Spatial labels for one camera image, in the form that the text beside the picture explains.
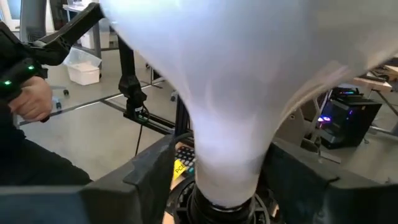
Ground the wooden workbench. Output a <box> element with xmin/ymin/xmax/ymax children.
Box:
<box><xmin>351</xmin><ymin>63</ymin><xmax>398</xmax><ymax>94</ymax></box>

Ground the person's hand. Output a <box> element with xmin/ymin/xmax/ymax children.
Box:
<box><xmin>7</xmin><ymin>76</ymin><xmax>53</xmax><ymax>123</ymax></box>

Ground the black calculator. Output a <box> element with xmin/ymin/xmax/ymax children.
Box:
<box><xmin>174</xmin><ymin>144</ymin><xmax>197</xmax><ymax>175</ymax></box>

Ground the white plastic bin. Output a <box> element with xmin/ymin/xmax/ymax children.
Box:
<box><xmin>63</xmin><ymin>46</ymin><xmax>103</xmax><ymax>86</ymax></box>

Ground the black computer tower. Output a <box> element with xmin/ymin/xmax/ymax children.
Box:
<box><xmin>318</xmin><ymin>88</ymin><xmax>383</xmax><ymax>150</ymax></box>

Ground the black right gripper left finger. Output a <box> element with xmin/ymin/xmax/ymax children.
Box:
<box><xmin>0</xmin><ymin>135</ymin><xmax>177</xmax><ymax>224</ymax></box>

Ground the white lightbulb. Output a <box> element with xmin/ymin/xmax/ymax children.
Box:
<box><xmin>99</xmin><ymin>0</ymin><xmax>398</xmax><ymax>209</ymax></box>

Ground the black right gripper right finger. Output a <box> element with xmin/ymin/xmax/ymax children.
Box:
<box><xmin>260</xmin><ymin>141</ymin><xmax>398</xmax><ymax>224</ymax></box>

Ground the person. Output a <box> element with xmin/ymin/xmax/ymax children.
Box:
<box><xmin>0</xmin><ymin>102</ymin><xmax>93</xmax><ymax>187</ymax></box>

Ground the yellow label tag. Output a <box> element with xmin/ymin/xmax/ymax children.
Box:
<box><xmin>172</xmin><ymin>158</ymin><xmax>188</xmax><ymax>182</ymax></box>

